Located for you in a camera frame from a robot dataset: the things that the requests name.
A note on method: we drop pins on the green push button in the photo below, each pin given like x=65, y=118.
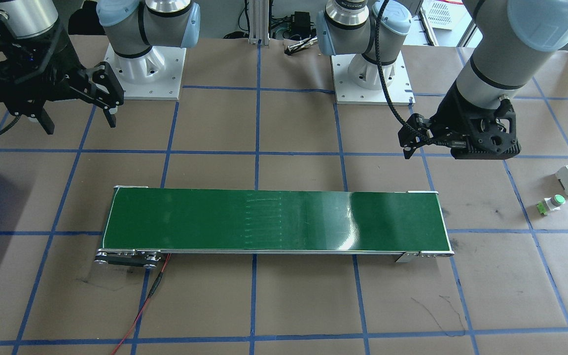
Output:
x=556, y=200

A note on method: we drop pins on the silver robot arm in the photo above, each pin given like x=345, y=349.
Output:
x=160, y=27
x=491, y=54

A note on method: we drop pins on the silver metal clamp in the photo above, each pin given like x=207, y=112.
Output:
x=299, y=47

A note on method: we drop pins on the metal bar frame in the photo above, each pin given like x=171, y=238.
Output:
x=259, y=19

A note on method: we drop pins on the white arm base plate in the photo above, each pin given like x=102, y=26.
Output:
x=165, y=84
x=353, y=93

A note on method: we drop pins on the black power adapter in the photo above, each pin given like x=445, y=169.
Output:
x=301, y=22

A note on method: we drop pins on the green conveyor belt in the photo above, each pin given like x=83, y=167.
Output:
x=215, y=222

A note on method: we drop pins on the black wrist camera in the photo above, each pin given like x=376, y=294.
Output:
x=486, y=150

